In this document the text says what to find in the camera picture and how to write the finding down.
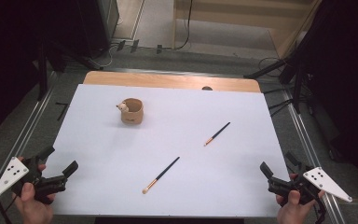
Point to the small black makeup brush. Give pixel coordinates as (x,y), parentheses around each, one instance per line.
(217,133)

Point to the person's left hand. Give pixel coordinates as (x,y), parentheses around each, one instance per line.
(32,210)

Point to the tan cup with bear figure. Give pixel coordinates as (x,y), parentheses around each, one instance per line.
(132,112)

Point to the dark table grommet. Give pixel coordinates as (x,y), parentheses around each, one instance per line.
(207,88)

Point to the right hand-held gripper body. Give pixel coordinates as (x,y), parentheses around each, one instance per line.
(324,183)

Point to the person's right hand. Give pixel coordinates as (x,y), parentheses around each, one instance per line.
(292,211)

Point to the wooden platform step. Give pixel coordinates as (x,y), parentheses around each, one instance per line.
(230,18)

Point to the dark curtain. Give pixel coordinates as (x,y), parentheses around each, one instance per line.
(351,93)
(9,62)

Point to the black metal stand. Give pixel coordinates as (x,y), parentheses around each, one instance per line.
(297,84)

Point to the aluminium floor rail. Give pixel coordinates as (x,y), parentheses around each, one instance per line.
(21,137)
(307,146)

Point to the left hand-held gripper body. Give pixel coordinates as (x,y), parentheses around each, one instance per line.
(10,177)

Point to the black stand leg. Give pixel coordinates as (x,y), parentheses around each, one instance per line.
(42,74)

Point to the black cabinet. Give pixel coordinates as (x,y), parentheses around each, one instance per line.
(98,25)

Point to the wooden table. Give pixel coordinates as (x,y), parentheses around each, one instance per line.
(167,80)

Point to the white table cover sheet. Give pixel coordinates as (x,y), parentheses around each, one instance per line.
(174,155)

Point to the large black makeup brush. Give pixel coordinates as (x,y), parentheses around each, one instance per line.
(161,175)

